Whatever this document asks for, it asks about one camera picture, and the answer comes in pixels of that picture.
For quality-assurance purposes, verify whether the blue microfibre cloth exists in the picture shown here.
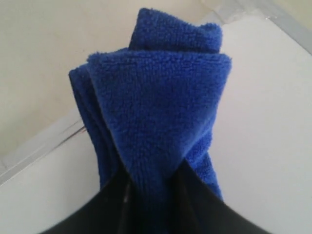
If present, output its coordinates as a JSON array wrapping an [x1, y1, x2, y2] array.
[[68, 7, 233, 203]]

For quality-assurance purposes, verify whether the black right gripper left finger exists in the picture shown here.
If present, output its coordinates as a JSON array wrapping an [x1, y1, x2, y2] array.
[[57, 158, 137, 234]]

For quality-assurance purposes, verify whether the white aluminium-framed whiteboard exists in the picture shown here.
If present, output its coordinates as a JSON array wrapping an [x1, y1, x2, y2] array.
[[0, 0, 312, 233]]

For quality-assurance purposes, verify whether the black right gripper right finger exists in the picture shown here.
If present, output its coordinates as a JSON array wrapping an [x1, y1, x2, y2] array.
[[171, 160, 262, 234]]

